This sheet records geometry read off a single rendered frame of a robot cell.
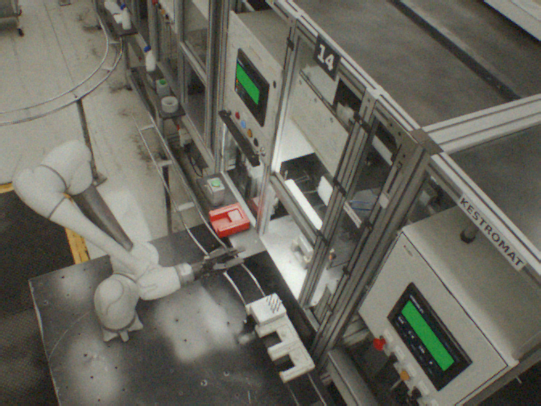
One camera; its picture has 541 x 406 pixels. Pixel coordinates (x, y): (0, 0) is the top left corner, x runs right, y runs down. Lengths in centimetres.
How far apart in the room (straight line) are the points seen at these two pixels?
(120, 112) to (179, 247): 210
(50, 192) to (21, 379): 150
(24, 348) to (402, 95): 253
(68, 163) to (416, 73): 124
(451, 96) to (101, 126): 329
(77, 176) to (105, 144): 219
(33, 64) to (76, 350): 338
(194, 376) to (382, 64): 149
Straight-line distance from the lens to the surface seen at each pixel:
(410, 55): 152
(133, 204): 358
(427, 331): 133
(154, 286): 182
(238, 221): 224
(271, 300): 207
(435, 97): 138
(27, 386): 303
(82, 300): 240
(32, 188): 181
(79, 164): 189
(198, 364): 220
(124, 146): 402
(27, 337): 315
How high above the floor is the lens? 273
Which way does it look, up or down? 49 degrees down
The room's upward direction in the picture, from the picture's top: 10 degrees clockwise
